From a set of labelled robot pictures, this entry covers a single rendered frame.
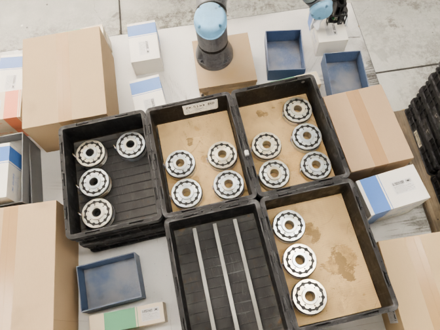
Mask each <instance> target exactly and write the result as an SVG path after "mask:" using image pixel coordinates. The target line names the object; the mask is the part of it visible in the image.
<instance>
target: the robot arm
mask: <svg viewBox="0 0 440 330"><path fill-rule="evenodd" d="M303 1H304V2H305V3H306V4H307V5H308V6H309V8H310V9H309V11H310V15H311V17H312V18H313V20H312V23H311V25H310V29H312V28H313V27H315V29H316V30H319V28H320V24H321V22H322V21H323V20H324V19H326V25H327V26H328V23H333V24H336V23H337V25H341V24H342V22H343V23H344V25H345V26H347V27H348V8H347V2H346V1H347V0H303ZM194 28H195V30H196V36H197V41H198V45H197V48H196V60H197V62H198V64H199V65H200V66H201V67H202V68H204V69H206V70H208V71H219V70H222V69H224V68H226V67H227V66H228V65H229V64H230V63H231V61H232V59H233V49H232V45H231V44H230V42H229V40H228V35H227V0H196V12H195V14H194Z"/></svg>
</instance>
